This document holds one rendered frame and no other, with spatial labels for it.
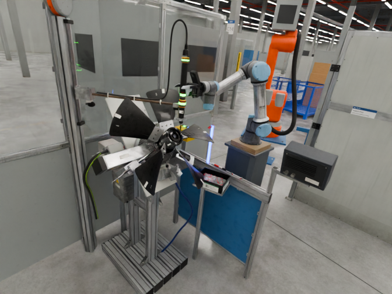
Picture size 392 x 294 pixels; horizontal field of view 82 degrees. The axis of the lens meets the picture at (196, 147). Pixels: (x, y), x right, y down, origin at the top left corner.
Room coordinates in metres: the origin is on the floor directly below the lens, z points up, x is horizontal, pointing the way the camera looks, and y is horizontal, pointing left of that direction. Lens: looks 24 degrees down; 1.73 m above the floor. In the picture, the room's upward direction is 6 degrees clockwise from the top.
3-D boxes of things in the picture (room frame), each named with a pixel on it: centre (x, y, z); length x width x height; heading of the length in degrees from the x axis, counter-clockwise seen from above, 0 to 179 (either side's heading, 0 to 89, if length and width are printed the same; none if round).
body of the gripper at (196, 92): (1.44, 0.04, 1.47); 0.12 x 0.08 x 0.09; 140
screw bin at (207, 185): (1.40, -0.15, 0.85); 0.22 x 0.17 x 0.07; 65
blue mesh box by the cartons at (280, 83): (8.07, -2.63, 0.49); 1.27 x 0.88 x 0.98; 134
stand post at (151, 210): (1.32, 0.28, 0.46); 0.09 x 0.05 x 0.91; 140
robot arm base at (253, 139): (1.77, -0.45, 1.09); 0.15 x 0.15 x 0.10
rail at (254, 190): (1.57, -0.20, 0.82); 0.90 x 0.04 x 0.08; 50
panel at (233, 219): (1.57, -0.20, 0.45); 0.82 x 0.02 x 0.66; 50
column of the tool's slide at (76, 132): (1.41, 0.83, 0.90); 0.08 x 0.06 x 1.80; 175
